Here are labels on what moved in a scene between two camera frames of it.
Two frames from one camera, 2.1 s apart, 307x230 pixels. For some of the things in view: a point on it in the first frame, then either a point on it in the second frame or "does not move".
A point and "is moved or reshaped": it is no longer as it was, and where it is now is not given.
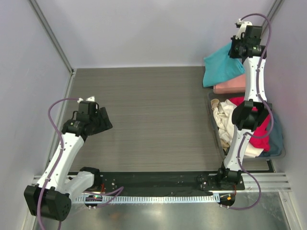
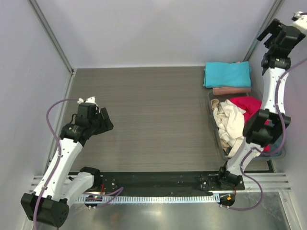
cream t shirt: x=223 y=112 does not move
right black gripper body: x=235 y=46 to x=301 y=37
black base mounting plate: x=170 y=184 does not move
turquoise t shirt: x=220 y=66 is moved or reshaped
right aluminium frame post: x=275 y=7 does not move
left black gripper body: x=100 y=121 does not move
